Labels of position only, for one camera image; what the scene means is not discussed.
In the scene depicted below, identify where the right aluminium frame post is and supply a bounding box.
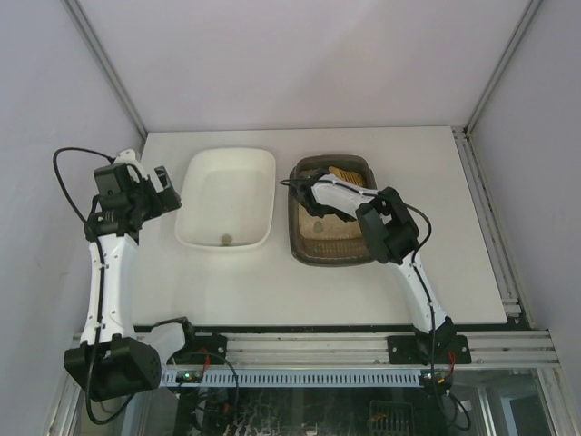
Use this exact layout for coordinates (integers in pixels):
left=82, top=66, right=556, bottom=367
left=464, top=0, right=544, bottom=135

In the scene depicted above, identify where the right aluminium side rail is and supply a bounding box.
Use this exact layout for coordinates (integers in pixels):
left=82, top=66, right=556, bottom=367
left=451, top=127, right=524, bottom=324

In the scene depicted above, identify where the beige pellet litter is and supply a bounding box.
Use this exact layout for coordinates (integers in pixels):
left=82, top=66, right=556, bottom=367
left=297, top=167, right=364, bottom=241

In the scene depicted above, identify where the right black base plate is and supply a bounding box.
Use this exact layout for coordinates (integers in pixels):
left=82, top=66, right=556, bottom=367
left=387, top=335, right=472, bottom=366

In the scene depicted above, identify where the aluminium frame post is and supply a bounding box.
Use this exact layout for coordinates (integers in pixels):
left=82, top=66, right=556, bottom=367
left=62, top=0, right=148, bottom=142
left=464, top=0, right=544, bottom=135

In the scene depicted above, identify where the orange litter scoop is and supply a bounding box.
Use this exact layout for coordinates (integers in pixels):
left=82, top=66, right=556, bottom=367
left=328, top=166, right=366, bottom=187

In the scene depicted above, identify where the left aluminium frame post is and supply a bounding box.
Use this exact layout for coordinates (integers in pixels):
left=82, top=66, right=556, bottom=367
left=62, top=0, right=148, bottom=142

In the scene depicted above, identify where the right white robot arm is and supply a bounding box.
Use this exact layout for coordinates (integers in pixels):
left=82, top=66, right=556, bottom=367
left=281, top=170, right=456, bottom=358

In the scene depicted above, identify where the white plastic tray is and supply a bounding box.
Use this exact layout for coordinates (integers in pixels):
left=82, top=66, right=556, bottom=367
left=174, top=147, right=276, bottom=251

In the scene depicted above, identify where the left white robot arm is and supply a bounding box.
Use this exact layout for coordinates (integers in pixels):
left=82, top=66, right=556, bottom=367
left=64, top=163, right=187, bottom=401

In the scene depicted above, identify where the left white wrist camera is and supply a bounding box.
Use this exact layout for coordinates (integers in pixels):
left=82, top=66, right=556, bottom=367
left=113, top=148, right=147, bottom=178

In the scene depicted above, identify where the grey slotted cable duct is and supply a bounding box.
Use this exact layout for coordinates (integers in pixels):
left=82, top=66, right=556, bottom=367
left=161, top=368, right=422, bottom=388

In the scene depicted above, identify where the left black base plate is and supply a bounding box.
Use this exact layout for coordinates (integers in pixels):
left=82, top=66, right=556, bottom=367
left=174, top=334, right=228, bottom=365

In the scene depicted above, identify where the dark grey litter box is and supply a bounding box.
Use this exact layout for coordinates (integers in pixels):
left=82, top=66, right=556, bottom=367
left=287, top=154, right=377, bottom=266

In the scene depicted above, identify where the aluminium front rail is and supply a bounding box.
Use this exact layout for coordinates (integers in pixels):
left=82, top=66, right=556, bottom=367
left=221, top=331, right=559, bottom=369

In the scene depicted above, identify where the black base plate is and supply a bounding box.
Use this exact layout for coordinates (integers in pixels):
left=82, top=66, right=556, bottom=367
left=174, top=334, right=228, bottom=365
left=387, top=335, right=472, bottom=366

